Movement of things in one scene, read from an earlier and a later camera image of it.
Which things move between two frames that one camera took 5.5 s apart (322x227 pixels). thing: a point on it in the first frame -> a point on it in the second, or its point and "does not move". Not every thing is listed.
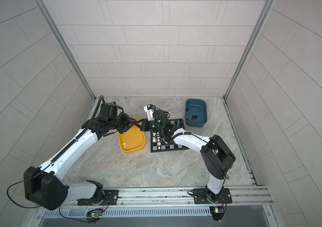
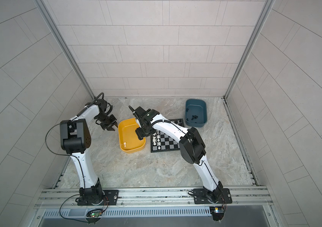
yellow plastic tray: [132, 141] does not move
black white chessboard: [157, 146] does not move
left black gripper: [128, 122] -> [109, 126]
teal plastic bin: [196, 112] does not move
